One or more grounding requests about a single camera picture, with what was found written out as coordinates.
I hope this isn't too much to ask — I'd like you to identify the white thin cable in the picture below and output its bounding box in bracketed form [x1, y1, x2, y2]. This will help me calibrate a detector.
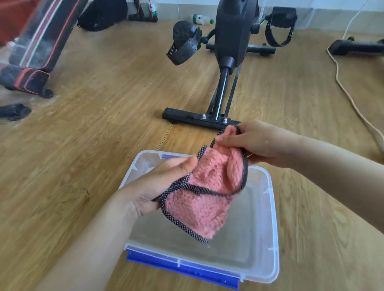
[342, 0, 370, 40]

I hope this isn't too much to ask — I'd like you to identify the black sock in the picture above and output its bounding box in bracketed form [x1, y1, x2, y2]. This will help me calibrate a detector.
[0, 103, 32, 122]

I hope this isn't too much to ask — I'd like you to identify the black red weight bench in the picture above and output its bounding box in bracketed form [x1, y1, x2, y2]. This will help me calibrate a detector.
[0, 0, 89, 99]

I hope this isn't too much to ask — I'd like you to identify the beige rope cord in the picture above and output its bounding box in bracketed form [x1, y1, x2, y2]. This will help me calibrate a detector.
[326, 46, 384, 155]

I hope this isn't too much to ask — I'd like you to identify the clear plastic water bottle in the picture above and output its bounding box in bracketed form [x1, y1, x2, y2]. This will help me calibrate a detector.
[191, 14, 215, 26]

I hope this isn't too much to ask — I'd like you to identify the person's left forearm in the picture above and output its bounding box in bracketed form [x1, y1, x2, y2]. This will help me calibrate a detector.
[35, 189, 135, 291]

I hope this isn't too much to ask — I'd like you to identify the person's right hand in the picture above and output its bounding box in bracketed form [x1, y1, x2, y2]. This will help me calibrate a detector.
[215, 119, 296, 168]

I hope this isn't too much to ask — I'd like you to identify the black red equipment frame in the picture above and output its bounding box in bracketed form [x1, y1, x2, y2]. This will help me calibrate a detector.
[128, 0, 158, 23]

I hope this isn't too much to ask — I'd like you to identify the pink fluffy cleaning cloth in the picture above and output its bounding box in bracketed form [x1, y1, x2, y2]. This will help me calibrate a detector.
[152, 124, 249, 244]

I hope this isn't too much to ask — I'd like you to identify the person's right forearm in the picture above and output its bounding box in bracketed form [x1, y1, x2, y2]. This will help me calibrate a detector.
[283, 134, 384, 234]

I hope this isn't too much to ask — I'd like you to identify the black exercise bike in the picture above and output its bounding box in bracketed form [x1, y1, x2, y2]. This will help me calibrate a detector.
[162, 0, 298, 131]

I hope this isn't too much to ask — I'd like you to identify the clear plastic storage box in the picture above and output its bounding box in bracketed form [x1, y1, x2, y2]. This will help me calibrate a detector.
[119, 150, 280, 291]

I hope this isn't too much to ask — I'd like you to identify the black equipment base foot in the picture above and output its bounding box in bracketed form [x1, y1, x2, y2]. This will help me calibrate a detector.
[328, 37, 384, 56]

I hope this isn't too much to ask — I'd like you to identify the black round bag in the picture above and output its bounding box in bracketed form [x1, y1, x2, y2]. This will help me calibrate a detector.
[77, 0, 129, 32]

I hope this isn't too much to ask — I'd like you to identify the person's left hand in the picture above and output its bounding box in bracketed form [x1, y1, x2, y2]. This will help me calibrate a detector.
[119, 155, 199, 221]

